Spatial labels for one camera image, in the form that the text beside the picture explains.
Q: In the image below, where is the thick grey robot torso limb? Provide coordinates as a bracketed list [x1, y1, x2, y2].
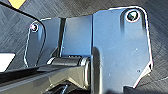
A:
[0, 56, 93, 94]

